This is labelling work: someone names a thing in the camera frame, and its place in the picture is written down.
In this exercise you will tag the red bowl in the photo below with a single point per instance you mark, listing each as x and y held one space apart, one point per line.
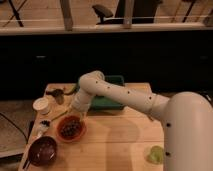
66 120

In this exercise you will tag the dark grape bunch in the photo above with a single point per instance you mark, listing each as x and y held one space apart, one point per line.
71 129

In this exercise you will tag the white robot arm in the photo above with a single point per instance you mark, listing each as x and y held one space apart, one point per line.
186 118

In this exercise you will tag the black office chair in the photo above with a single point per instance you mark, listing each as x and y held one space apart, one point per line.
144 12

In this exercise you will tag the dark purple bowl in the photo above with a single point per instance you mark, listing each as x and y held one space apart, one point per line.
43 151

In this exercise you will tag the green rectangular bin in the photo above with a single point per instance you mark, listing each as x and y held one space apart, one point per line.
110 102

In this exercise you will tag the white spoon with dark food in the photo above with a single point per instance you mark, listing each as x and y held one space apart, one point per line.
42 128

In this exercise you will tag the green curved vegetable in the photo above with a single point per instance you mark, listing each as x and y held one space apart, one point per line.
70 91

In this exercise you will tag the green bean pod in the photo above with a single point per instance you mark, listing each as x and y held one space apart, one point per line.
60 115

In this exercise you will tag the green lime on plate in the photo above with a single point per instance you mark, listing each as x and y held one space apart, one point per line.
155 155

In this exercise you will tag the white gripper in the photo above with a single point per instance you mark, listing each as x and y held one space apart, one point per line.
81 103

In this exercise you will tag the white cup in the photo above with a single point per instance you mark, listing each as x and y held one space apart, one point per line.
41 105

